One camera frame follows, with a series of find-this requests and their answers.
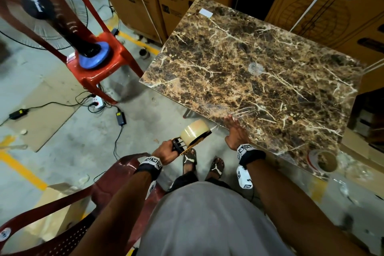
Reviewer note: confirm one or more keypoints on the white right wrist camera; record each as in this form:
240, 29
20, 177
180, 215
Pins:
244, 177

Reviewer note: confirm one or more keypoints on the black cylinder device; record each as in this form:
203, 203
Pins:
37, 5

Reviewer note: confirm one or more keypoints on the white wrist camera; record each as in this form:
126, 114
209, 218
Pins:
244, 177
151, 189

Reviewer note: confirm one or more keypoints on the black right sandal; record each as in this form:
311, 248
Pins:
217, 168

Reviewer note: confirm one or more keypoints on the floor cardboard sheet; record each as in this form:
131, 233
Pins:
45, 120

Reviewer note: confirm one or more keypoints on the person's grey shirt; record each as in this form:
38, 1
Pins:
210, 222

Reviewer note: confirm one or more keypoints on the fan print appliance carton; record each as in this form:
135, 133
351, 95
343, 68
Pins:
354, 9

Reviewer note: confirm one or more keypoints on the printed appliance carton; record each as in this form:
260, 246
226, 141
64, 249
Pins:
132, 9

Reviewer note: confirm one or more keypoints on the person's black trousers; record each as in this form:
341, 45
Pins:
183, 180

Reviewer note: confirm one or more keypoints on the white tape core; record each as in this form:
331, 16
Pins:
312, 159

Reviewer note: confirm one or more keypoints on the crumpled clear plastic wrap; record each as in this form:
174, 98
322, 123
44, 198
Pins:
357, 171

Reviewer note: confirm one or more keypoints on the maroon plastic chair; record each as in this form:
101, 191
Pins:
120, 174

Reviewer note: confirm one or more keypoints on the black power adapter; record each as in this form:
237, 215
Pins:
121, 118
115, 32
18, 114

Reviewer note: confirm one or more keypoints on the person's right forearm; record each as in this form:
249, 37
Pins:
300, 213

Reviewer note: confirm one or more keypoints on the person's right hand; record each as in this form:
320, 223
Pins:
237, 137

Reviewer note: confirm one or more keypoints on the red plastic chair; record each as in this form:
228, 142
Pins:
117, 57

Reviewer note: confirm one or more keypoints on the black left wristband with markers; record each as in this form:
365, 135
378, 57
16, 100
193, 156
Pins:
148, 168

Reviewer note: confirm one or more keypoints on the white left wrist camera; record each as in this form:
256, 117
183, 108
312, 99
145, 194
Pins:
151, 189

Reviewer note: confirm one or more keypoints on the clear tape roll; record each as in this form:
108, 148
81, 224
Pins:
193, 132

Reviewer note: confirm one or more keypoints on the person's left forearm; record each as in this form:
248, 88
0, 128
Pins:
114, 219

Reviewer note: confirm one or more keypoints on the small round cup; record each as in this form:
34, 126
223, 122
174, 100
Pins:
144, 53

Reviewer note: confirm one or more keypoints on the black sandal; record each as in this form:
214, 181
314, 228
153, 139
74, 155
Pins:
190, 158
217, 168

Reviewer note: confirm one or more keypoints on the yellow black tape dispenser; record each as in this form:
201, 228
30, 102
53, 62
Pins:
177, 144

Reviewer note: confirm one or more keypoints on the person's left hand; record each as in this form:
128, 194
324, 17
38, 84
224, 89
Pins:
165, 153

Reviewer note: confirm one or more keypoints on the white rectangular sticker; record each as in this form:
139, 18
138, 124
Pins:
205, 13

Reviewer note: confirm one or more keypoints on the black left sandal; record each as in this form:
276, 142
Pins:
190, 158

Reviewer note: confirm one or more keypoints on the flat cardboard sheet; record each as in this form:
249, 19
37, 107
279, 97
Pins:
360, 144

